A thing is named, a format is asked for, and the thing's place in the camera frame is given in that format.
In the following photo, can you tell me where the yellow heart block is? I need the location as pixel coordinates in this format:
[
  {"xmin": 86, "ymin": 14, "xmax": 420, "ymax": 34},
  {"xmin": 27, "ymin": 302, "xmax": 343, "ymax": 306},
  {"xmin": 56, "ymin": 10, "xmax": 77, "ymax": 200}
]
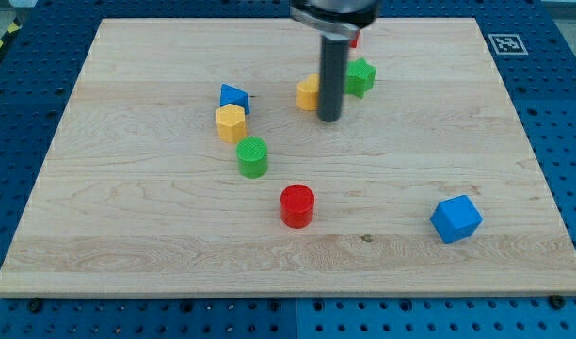
[{"xmin": 296, "ymin": 73, "xmax": 319, "ymax": 111}]

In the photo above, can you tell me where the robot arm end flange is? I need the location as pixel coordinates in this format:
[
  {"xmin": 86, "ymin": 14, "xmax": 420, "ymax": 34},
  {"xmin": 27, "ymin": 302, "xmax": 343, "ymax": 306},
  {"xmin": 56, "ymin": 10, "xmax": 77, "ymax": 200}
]
[{"xmin": 289, "ymin": 0, "xmax": 381, "ymax": 40}]

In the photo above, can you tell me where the blue triangle block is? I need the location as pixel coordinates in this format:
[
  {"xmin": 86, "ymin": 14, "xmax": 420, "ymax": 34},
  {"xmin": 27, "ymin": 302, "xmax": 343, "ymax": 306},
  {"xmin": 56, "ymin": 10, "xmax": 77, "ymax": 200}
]
[{"xmin": 219, "ymin": 83, "xmax": 250, "ymax": 115}]

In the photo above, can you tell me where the red cylinder block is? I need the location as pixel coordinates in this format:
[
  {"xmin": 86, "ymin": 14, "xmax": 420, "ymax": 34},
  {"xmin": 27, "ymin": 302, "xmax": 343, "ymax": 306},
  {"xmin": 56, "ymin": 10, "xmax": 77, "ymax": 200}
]
[{"xmin": 280, "ymin": 184, "xmax": 315, "ymax": 229}]

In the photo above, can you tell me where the green cylinder block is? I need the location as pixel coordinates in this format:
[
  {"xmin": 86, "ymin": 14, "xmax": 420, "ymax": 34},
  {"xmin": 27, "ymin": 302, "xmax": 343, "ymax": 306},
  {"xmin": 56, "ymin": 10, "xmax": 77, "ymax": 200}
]
[{"xmin": 235, "ymin": 137, "xmax": 268, "ymax": 179}]

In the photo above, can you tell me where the yellow hexagon block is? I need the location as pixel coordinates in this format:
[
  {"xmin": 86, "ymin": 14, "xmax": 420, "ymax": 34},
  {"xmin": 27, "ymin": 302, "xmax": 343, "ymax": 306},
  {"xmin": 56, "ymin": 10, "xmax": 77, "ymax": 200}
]
[{"xmin": 216, "ymin": 104, "xmax": 248, "ymax": 144}]

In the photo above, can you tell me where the light wooden board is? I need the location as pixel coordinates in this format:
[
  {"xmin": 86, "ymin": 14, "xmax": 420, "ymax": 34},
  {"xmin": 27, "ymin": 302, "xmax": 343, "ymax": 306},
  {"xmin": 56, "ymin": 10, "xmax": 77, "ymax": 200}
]
[{"xmin": 0, "ymin": 18, "xmax": 576, "ymax": 299}]

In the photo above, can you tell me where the green star block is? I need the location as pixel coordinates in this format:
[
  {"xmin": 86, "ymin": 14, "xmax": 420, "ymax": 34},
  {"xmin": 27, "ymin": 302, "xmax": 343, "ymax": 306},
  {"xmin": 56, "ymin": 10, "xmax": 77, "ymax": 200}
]
[{"xmin": 344, "ymin": 58, "xmax": 376, "ymax": 99}]

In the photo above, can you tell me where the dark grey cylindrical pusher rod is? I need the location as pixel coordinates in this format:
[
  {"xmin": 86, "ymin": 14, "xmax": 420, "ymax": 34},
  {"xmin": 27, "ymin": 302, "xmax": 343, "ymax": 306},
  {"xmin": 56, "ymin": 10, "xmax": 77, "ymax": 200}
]
[{"xmin": 317, "ymin": 34, "xmax": 349, "ymax": 122}]

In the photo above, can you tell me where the red block behind rod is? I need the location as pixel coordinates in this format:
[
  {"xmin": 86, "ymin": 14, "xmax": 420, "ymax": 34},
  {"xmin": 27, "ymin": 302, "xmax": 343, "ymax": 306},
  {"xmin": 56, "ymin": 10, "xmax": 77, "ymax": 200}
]
[{"xmin": 349, "ymin": 30, "xmax": 360, "ymax": 49}]

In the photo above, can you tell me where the blue cube block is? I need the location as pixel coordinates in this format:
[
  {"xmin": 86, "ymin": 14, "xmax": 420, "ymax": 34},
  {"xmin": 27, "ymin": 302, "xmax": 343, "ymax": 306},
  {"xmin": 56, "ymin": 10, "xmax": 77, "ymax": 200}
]
[{"xmin": 430, "ymin": 195, "xmax": 483, "ymax": 243}]

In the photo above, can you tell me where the fiducial marker tag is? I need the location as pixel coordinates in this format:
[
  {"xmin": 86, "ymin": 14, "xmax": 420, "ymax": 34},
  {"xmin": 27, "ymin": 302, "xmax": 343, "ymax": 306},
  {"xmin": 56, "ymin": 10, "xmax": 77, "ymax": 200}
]
[{"xmin": 488, "ymin": 33, "xmax": 528, "ymax": 56}]

